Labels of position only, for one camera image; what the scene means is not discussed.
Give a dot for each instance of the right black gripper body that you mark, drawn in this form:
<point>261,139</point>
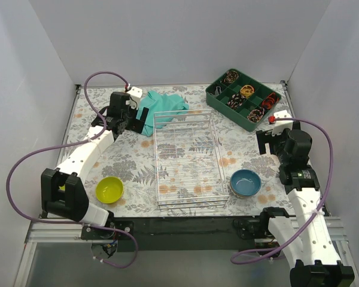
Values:
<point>267,142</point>

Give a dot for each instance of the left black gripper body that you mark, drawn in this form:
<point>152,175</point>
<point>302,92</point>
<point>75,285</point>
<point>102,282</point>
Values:
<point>136,120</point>

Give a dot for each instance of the teal cloth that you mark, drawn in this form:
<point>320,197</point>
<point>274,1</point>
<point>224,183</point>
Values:
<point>155,102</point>

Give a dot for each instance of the lime green bowl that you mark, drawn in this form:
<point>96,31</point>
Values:
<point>109,190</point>

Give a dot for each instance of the white wire dish rack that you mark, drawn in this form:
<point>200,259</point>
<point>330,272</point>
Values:
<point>189,171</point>

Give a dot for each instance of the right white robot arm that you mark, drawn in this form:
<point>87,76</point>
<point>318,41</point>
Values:
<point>311,255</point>

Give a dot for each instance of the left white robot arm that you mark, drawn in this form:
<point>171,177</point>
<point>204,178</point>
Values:
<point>62,189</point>

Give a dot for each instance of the pink black rolled sock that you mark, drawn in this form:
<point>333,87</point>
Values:
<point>256,115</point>

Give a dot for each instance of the red black rolled sock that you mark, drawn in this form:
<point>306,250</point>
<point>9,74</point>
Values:
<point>271,100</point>

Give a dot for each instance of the black white rolled sock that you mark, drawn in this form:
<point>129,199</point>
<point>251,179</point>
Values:
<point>235,101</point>

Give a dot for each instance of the blue ceramic bowl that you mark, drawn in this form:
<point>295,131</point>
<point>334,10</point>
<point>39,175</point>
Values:
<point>245,183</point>

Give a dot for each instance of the yellow rolled sock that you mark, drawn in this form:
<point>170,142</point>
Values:
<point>247,91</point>

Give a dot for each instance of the green divided organizer tray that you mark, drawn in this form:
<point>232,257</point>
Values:
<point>239,116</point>

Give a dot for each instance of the floral patterned table mat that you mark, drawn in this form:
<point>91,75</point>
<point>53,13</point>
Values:
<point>131,158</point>

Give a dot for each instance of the grey black folded sock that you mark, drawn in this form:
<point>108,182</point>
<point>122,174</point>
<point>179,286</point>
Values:
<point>217,91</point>

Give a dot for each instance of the brown patterned rolled sock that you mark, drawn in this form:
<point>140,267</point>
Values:
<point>230,76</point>

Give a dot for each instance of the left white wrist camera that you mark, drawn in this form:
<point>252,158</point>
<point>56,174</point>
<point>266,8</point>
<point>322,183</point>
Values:
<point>135,97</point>

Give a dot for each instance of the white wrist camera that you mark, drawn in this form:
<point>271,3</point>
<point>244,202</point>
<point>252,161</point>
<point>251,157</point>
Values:
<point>135,97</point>
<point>281,121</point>

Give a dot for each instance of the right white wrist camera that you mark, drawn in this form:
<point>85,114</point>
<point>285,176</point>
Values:
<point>281,121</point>

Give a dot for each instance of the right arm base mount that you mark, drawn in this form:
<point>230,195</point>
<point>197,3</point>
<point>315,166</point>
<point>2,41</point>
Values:
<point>256,228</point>

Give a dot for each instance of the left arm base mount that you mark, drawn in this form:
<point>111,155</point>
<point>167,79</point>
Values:
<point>107,233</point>

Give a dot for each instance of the aluminium frame rail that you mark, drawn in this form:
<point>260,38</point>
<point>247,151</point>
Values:
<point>69,233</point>

